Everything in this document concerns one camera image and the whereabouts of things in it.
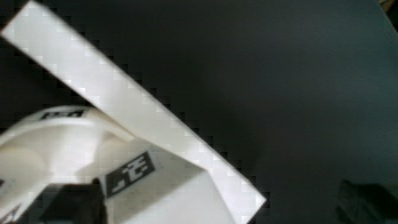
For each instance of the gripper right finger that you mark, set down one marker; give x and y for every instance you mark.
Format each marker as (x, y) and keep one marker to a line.
(367, 203)

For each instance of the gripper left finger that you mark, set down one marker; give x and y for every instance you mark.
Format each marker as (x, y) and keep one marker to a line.
(70, 204)

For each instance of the white stool leg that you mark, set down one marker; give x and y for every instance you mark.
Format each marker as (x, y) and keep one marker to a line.
(159, 188)

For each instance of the white right fence bar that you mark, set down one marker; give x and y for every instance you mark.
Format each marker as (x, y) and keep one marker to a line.
(52, 44)

